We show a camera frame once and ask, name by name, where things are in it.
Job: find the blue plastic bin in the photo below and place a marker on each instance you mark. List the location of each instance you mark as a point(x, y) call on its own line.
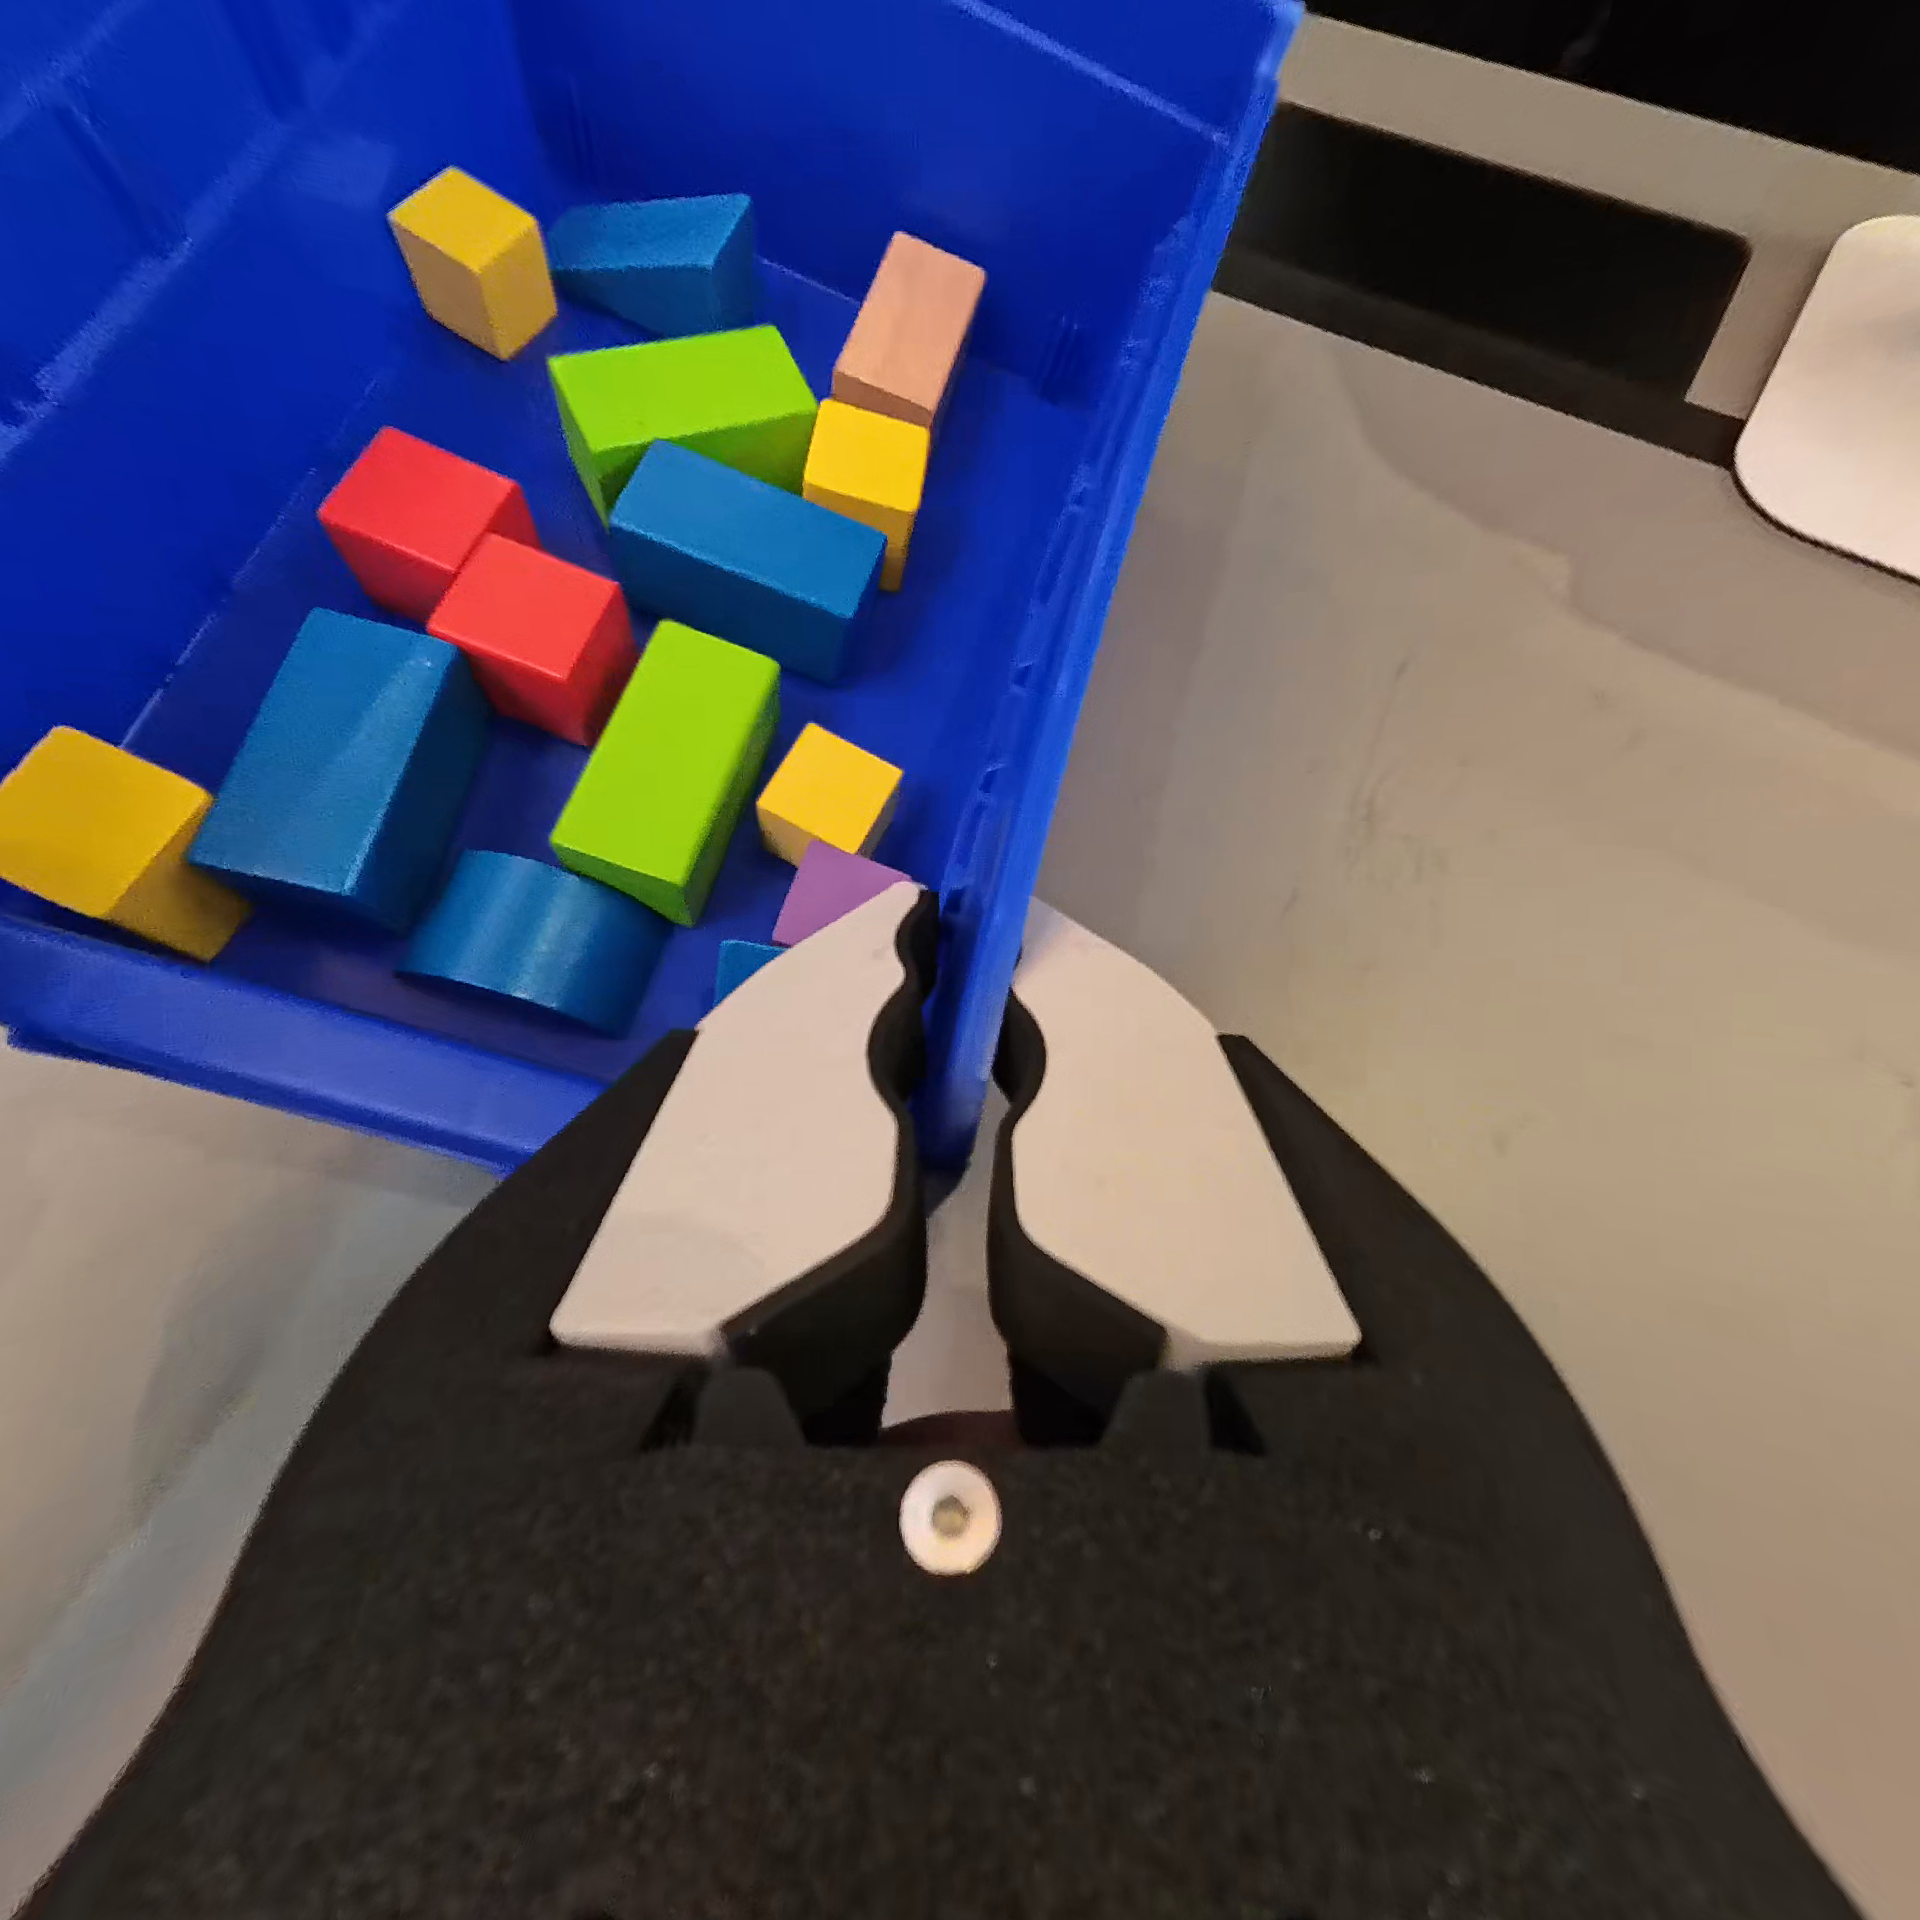
point(182, 181)

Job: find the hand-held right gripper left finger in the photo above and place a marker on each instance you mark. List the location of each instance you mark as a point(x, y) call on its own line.
point(738, 1187)

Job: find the pile of coloured wooden blocks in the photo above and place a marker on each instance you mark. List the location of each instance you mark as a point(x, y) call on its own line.
point(541, 599)

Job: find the grey desk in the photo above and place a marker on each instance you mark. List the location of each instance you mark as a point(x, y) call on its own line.
point(1502, 779)

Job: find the white board stand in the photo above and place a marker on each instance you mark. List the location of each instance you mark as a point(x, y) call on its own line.
point(1847, 407)

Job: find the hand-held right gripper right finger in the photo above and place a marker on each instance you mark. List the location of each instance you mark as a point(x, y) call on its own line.
point(1171, 1172)

